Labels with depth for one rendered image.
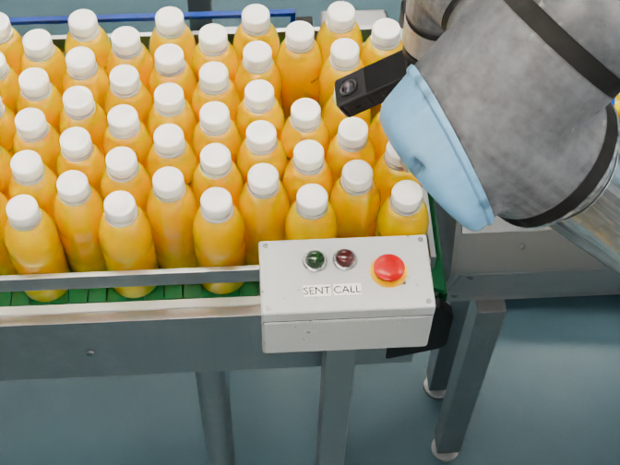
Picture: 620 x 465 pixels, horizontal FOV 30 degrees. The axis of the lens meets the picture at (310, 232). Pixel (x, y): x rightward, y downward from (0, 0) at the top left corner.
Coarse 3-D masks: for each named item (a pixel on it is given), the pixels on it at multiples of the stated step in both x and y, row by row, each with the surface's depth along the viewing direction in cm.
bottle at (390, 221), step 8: (384, 208) 146; (392, 208) 144; (424, 208) 146; (384, 216) 146; (392, 216) 145; (400, 216) 144; (408, 216) 144; (416, 216) 145; (424, 216) 146; (376, 224) 149; (384, 224) 146; (392, 224) 145; (400, 224) 145; (408, 224) 145; (416, 224) 145; (424, 224) 146; (376, 232) 150; (384, 232) 147; (392, 232) 146; (400, 232) 145; (408, 232) 145; (416, 232) 146; (424, 232) 147
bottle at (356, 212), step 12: (372, 180) 147; (336, 192) 147; (348, 192) 146; (360, 192) 146; (372, 192) 147; (336, 204) 148; (348, 204) 146; (360, 204) 146; (372, 204) 147; (336, 216) 149; (348, 216) 148; (360, 216) 148; (372, 216) 149; (348, 228) 150; (360, 228) 150; (372, 228) 151
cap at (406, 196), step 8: (400, 184) 144; (408, 184) 144; (416, 184) 144; (392, 192) 143; (400, 192) 143; (408, 192) 143; (416, 192) 143; (392, 200) 144; (400, 200) 142; (408, 200) 142; (416, 200) 142; (400, 208) 143; (408, 208) 143; (416, 208) 144
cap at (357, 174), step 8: (352, 160) 146; (360, 160) 146; (344, 168) 145; (352, 168) 145; (360, 168) 145; (368, 168) 145; (344, 176) 144; (352, 176) 144; (360, 176) 144; (368, 176) 144; (344, 184) 145; (352, 184) 144; (360, 184) 144; (368, 184) 145
